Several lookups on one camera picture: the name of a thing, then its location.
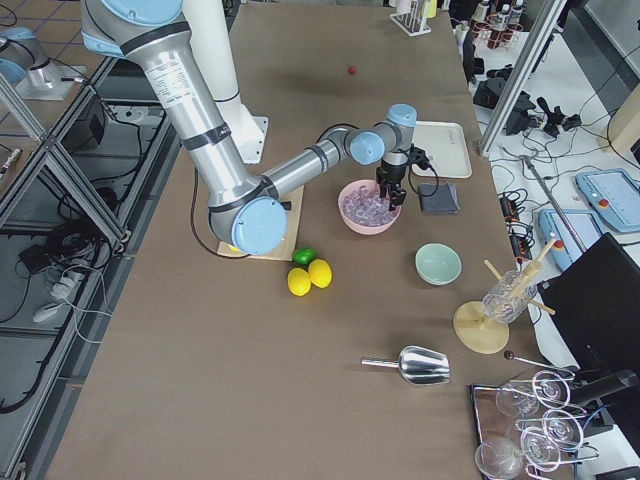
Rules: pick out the green bowl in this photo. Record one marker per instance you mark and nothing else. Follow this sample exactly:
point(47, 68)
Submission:
point(437, 264)

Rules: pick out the aluminium frame post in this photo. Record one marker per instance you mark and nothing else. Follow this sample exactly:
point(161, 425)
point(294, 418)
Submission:
point(530, 52)

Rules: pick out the cream rabbit tray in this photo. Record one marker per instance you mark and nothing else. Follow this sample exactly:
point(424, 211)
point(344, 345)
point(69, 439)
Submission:
point(445, 144)

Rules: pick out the clear glass on stand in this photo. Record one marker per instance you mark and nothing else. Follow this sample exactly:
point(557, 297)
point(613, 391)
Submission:
point(503, 303)

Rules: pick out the clear ice cubes pile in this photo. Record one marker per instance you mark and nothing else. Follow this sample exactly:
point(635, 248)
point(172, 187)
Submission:
point(364, 207)

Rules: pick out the steel ice scoop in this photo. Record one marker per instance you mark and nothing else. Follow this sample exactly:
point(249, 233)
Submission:
point(417, 365)

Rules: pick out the wine glass rack tray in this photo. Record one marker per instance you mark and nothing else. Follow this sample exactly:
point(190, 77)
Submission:
point(529, 428)

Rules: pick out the wooden cup stand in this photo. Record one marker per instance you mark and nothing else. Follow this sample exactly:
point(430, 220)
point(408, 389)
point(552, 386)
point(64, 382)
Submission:
point(478, 331)

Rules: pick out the teach pendant near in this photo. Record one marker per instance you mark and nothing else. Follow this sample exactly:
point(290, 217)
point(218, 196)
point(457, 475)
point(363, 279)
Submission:
point(586, 224)

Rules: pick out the black monitor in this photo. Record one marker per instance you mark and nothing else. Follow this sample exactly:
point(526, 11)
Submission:
point(596, 303)

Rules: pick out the teach pendant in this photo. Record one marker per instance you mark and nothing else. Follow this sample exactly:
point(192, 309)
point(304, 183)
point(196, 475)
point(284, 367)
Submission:
point(586, 224)
point(614, 195)

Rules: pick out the teach pendant far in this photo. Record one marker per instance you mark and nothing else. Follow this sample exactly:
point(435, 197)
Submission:
point(614, 195)

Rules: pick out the yellow lemon upper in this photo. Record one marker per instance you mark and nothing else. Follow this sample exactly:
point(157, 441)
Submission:
point(320, 273)

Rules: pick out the yellow lemon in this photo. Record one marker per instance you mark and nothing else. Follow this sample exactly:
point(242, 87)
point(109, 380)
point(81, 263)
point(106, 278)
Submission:
point(320, 273)
point(298, 282)

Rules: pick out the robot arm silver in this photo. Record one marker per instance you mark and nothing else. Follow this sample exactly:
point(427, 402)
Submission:
point(156, 36)

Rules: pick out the pink bowl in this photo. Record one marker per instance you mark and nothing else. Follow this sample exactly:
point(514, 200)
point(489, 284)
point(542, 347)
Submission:
point(372, 185)

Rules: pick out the green lime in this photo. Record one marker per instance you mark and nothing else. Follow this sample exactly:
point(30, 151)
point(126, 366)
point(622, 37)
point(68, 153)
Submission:
point(304, 256)

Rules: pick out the wooden cutting board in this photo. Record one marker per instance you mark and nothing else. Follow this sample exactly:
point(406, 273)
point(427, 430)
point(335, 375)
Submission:
point(295, 220)

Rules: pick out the yellow lemon lower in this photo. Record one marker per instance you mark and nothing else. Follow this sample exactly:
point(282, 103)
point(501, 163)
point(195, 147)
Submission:
point(298, 282)

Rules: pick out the white cup rack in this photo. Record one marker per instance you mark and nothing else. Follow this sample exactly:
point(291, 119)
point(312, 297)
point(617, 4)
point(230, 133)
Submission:
point(412, 16)

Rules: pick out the grey folded cloth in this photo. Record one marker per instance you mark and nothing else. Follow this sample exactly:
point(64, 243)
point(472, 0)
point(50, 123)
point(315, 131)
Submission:
point(438, 199)

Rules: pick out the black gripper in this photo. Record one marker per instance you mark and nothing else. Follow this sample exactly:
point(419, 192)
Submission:
point(388, 176)

